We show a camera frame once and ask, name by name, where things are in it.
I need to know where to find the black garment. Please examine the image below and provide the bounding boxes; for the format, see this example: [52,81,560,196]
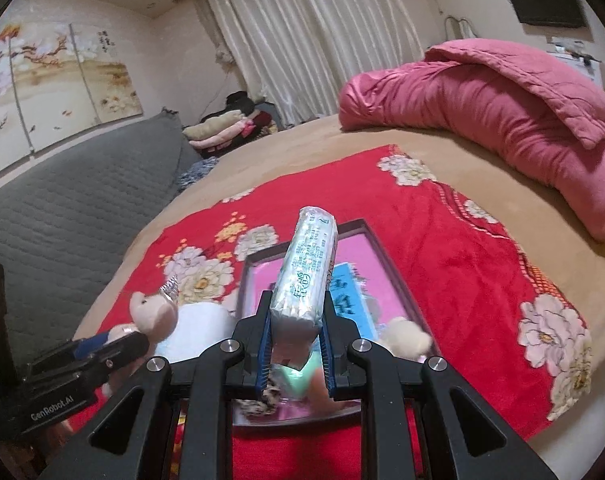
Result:
[224,91,256,113]

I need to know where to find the pink folded garment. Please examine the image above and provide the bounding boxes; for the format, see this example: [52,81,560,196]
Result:
[190,120,256,153]

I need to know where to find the leopard print scrunchie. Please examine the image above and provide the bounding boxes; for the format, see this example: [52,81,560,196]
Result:
[255,385,288,413]

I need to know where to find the dark tray with pink book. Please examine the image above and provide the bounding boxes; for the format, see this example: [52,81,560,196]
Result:
[230,217,442,428]

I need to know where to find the teddy bear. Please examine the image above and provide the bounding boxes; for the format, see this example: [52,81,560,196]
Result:
[100,280,180,401]
[380,316,433,361]

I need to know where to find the white metal rack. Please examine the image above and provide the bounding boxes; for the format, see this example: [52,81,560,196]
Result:
[443,15,478,41]

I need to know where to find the tan bed sheet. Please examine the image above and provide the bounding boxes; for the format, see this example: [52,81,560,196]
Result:
[70,112,605,461]

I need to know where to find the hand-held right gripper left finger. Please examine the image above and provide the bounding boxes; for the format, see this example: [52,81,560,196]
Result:
[37,307,274,480]

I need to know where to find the pink workbook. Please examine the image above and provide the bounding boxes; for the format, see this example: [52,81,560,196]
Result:
[240,227,428,421]

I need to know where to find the dark red garment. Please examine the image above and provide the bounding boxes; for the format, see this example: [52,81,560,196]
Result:
[242,110,278,138]

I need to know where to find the pink quilt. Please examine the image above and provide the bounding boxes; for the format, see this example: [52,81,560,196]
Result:
[339,37,605,243]

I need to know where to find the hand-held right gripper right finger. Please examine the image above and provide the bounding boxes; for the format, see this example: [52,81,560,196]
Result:
[323,305,558,480]

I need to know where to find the white curtain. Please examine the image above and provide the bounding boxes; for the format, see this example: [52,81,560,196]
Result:
[202,0,426,128]

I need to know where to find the cream folded garment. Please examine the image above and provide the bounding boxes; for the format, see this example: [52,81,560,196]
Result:
[182,111,243,141]

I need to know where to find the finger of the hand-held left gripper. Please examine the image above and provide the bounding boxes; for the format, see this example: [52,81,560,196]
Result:
[90,332,150,376]
[72,332,110,357]

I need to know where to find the grey quilted cover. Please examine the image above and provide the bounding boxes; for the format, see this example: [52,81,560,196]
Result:
[0,112,203,361]

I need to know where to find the blue patterned cloth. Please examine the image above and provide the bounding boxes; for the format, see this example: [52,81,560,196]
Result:
[176,156,219,192]

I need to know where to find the green makeup sponge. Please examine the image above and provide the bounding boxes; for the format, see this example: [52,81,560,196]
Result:
[275,355,328,403]

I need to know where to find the floral wall painting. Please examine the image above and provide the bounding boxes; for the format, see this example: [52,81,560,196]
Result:
[0,20,144,186]

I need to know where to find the red floral blanket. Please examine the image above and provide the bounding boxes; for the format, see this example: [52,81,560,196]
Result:
[67,144,594,480]

